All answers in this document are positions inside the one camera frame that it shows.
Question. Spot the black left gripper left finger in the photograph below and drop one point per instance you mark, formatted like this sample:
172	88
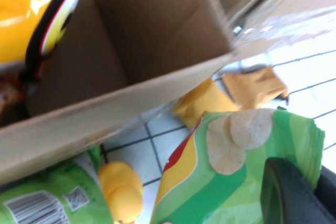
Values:
286	197

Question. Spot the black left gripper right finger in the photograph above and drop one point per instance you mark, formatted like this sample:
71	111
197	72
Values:
329	195

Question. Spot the green Lay's chips bag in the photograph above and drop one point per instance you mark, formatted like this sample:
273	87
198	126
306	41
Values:
223	192
39	190

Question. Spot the small yellow snack packet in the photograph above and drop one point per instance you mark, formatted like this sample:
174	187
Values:
202	100

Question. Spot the yellow orange snack bag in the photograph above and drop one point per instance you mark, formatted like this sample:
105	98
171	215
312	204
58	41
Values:
18	16

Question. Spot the crumpled gold brown wrapper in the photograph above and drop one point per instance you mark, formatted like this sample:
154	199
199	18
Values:
254	87

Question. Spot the yellow rubber duck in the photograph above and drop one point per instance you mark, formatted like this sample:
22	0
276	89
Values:
120	190

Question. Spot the cardboard box with F2 print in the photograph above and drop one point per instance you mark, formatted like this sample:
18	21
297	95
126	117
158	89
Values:
147	37

